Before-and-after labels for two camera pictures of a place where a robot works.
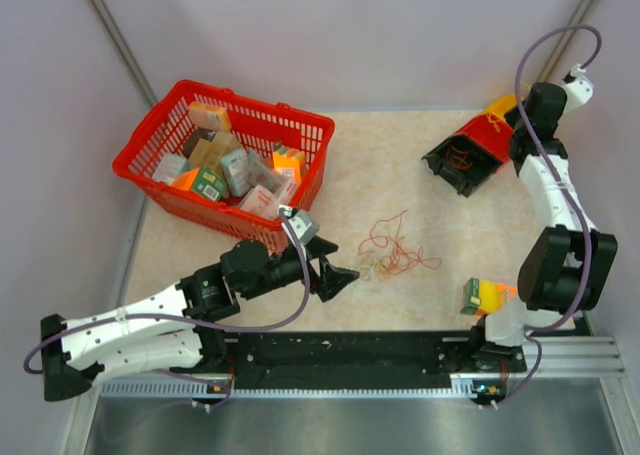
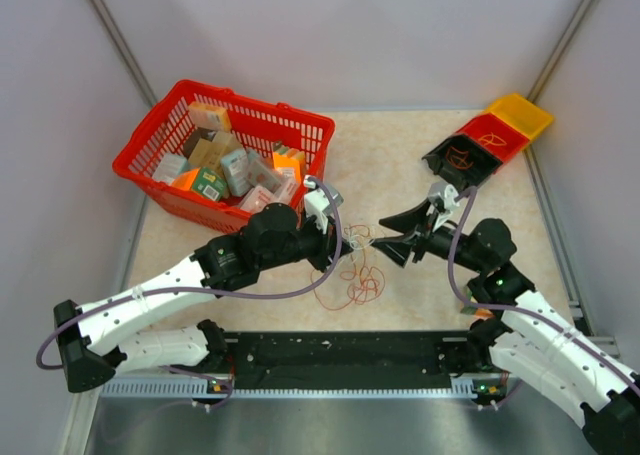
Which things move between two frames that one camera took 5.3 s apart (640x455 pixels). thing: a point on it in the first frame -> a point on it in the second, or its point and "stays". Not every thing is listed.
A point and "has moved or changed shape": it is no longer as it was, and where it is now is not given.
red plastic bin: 492,132 stays
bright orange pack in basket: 294,159 stays
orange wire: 495,121 -> 492,139
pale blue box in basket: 237,169 stays
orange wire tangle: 400,260 has moved or changed shape
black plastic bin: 463,162 stays
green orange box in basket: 206,181 stays
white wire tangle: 365,274 -> 360,236
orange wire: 458,158 stays
